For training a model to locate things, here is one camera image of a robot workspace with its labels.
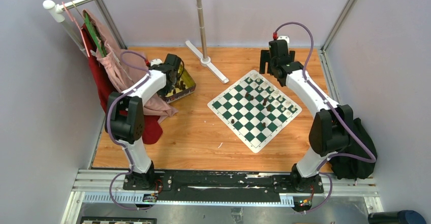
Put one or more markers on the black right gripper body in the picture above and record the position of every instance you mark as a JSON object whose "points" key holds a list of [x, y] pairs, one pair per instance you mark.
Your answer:
{"points": [[272, 65]]}

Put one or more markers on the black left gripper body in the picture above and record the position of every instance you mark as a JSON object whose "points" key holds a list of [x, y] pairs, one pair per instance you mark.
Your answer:
{"points": [[166, 90]]}

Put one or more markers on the yellow tin box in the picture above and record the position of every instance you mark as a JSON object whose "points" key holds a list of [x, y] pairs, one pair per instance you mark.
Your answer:
{"points": [[184, 86]]}

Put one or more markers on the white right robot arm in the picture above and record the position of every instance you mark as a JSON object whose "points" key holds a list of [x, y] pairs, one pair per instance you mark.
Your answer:
{"points": [[327, 135]]}

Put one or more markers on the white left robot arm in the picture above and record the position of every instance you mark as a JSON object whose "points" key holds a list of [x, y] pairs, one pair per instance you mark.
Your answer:
{"points": [[125, 117]]}

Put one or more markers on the dark chess piece center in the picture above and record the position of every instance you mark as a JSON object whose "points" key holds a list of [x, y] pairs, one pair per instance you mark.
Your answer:
{"points": [[249, 96]]}

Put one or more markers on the green white chess mat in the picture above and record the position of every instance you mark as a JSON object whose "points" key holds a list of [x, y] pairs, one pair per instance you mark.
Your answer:
{"points": [[249, 115]]}

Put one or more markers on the white clothes rack stand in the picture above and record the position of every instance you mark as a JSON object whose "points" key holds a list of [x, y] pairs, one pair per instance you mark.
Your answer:
{"points": [[202, 54]]}

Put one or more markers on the pink cloth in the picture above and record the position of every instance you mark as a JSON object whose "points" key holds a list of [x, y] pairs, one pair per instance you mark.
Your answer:
{"points": [[121, 75]]}

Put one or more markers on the red cloth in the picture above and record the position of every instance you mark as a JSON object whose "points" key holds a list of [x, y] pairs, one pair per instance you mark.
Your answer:
{"points": [[152, 130]]}

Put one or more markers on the green hanger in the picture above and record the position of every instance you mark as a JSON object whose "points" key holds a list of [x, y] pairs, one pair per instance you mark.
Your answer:
{"points": [[94, 33]]}

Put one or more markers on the black cloth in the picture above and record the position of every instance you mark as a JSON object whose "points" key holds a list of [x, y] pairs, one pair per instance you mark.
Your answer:
{"points": [[350, 168]]}

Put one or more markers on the white rack bar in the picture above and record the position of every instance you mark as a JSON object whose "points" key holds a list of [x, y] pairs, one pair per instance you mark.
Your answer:
{"points": [[57, 10]]}

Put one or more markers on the dark blue cylinder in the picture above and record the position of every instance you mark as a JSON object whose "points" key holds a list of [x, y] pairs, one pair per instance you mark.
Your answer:
{"points": [[397, 217]]}

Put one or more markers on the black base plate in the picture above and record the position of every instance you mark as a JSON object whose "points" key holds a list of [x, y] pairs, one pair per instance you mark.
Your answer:
{"points": [[223, 186]]}

